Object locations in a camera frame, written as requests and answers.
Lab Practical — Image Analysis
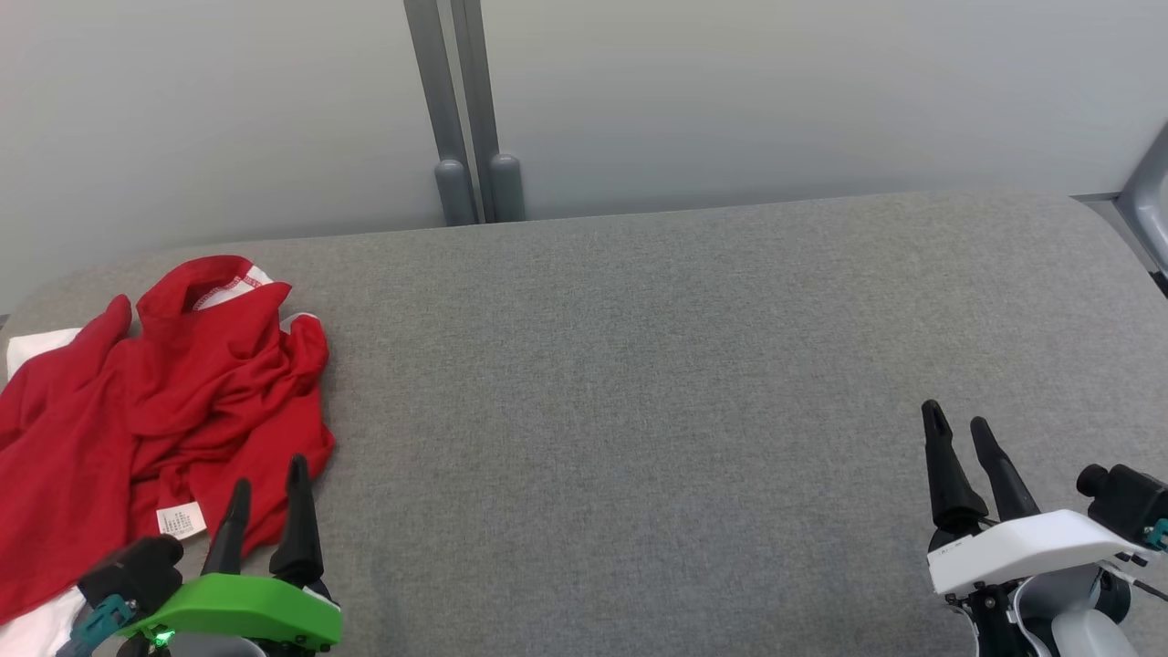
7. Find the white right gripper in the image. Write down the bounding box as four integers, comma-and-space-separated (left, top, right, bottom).
921, 399, 1148, 657

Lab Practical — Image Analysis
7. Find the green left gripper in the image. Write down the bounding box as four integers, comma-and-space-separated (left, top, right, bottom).
117, 454, 344, 657

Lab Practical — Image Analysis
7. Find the red shirt with white band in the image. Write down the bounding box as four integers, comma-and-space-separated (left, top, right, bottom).
0, 255, 338, 629

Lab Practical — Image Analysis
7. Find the grey metal partition end leg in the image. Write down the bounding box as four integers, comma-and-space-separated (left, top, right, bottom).
1071, 122, 1168, 298

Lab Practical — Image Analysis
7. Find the right cable with teal connector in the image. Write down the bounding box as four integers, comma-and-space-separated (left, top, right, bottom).
1100, 516, 1168, 604

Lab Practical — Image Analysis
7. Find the cable with teal connector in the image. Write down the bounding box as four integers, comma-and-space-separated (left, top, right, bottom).
57, 594, 138, 657
1100, 516, 1168, 604

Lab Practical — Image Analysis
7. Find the left cable with teal connector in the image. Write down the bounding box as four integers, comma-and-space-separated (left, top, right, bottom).
57, 594, 138, 657

